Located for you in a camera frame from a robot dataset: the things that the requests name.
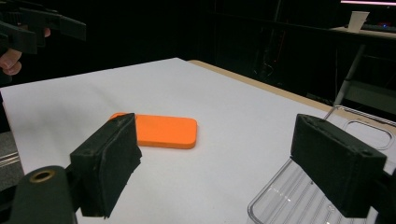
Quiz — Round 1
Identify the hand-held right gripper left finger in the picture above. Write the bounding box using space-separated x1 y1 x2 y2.
69 112 143 218

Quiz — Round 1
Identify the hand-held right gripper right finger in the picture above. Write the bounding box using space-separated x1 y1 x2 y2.
290 113 388 218

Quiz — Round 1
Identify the clear plastic package box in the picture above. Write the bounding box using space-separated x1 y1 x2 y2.
247 105 396 224

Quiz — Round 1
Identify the orange phone case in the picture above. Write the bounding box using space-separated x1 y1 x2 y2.
108 112 198 149

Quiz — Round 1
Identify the white-legged wooden desk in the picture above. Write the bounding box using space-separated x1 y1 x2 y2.
323 26 396 120

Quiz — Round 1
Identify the white table board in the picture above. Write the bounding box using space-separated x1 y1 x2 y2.
0 57 396 224

